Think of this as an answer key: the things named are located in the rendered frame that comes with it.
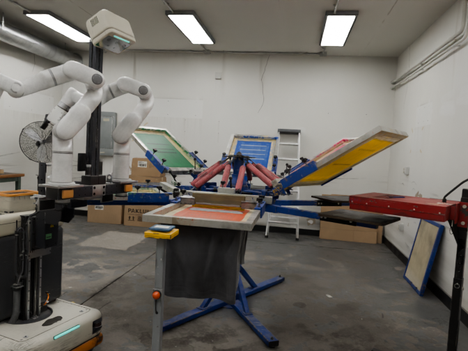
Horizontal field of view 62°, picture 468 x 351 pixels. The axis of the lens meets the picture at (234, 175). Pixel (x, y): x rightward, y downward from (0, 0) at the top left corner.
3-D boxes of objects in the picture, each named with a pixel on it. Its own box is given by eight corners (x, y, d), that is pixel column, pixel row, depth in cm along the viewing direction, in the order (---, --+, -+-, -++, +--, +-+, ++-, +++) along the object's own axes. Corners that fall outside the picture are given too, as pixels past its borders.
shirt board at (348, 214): (400, 228, 279) (401, 217, 279) (381, 236, 248) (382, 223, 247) (249, 204, 363) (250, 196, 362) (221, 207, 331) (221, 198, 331)
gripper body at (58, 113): (74, 113, 230) (63, 129, 229) (63, 106, 234) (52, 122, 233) (65, 108, 223) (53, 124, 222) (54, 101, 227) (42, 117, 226)
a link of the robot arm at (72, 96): (95, 102, 234) (90, 98, 225) (84, 116, 234) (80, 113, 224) (72, 88, 233) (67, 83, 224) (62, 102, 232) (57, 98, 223)
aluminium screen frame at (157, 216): (251, 230, 199) (251, 223, 199) (141, 221, 208) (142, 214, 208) (263, 209, 277) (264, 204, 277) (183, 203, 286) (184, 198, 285)
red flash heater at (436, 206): (465, 218, 256) (466, 200, 256) (451, 225, 221) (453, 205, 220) (372, 205, 294) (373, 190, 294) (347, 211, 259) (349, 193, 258)
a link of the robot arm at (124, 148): (130, 154, 242) (131, 128, 241) (128, 154, 229) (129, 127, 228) (114, 154, 240) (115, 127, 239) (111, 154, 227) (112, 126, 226)
